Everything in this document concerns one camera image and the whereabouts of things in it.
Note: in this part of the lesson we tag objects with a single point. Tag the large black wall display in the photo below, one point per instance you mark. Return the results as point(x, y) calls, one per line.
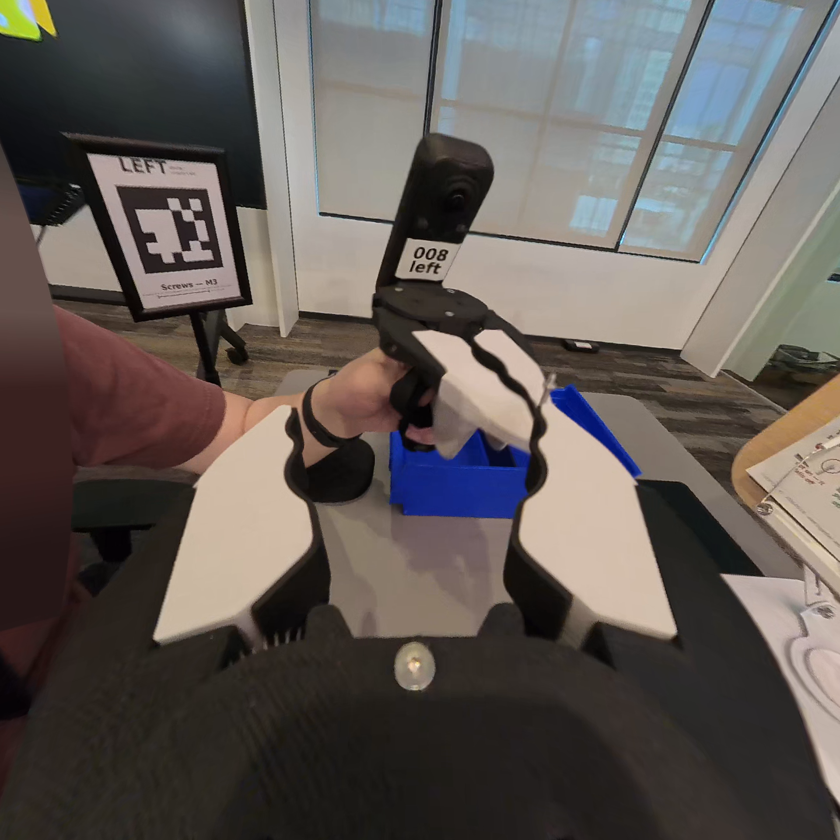
point(131, 79)

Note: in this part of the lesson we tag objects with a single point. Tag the dark desk pad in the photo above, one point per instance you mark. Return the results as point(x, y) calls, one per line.
point(709, 525)

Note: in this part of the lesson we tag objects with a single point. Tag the person's left hand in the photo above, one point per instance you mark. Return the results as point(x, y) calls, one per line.
point(361, 400)

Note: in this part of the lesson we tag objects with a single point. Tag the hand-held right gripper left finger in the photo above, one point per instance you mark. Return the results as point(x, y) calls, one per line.
point(243, 525)

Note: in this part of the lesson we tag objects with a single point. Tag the person's left forearm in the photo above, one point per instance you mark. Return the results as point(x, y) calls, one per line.
point(262, 420)

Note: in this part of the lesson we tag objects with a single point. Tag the black wrist band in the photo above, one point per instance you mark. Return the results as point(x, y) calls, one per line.
point(315, 420)

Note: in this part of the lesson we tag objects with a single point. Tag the black sign stand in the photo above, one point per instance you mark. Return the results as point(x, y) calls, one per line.
point(210, 341)

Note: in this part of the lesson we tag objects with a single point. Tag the black laptop stand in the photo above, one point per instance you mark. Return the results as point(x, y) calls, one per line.
point(39, 235)

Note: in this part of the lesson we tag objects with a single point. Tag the papers on wooden table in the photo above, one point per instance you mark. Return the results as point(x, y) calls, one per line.
point(807, 479)

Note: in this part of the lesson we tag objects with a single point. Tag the open laptop with blue screen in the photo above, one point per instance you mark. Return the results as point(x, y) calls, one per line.
point(52, 203)

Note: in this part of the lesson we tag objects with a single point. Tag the black floor outlet box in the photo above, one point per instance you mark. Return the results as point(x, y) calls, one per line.
point(581, 346)

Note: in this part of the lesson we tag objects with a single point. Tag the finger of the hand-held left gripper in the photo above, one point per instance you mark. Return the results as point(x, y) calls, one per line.
point(515, 361)
point(485, 400)

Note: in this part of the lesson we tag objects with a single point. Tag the framed marker sign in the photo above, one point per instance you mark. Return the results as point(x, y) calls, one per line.
point(170, 223)

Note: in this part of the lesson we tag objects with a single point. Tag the black chair frame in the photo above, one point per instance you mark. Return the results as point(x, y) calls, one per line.
point(124, 502)

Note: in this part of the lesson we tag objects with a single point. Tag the yellow green wall logo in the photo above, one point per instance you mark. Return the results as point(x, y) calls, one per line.
point(26, 16)

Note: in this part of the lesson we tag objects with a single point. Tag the white framed window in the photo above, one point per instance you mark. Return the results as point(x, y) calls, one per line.
point(558, 98)

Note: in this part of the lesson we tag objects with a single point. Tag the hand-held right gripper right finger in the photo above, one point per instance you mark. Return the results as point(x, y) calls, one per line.
point(590, 538)

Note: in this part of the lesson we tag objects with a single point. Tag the long steel bolt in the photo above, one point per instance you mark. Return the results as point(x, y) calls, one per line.
point(550, 384)

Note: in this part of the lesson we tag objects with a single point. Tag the plain blue plastic bin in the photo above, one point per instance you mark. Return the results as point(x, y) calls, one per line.
point(459, 485)

